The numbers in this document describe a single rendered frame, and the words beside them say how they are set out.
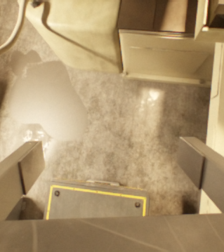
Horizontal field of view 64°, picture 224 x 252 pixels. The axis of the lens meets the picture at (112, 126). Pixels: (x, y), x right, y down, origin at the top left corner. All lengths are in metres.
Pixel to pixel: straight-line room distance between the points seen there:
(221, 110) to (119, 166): 0.93
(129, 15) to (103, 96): 0.72
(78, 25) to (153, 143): 1.03
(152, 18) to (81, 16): 0.43
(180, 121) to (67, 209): 1.11
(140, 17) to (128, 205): 1.15
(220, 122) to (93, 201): 0.90
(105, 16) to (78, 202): 1.19
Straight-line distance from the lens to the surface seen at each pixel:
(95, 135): 1.60
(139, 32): 1.19
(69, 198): 1.35
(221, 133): 0.94
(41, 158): 0.17
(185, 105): 1.67
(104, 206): 1.30
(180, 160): 0.17
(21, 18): 1.30
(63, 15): 1.33
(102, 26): 1.22
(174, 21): 1.21
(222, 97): 0.98
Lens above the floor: 1.56
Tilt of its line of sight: 79 degrees down
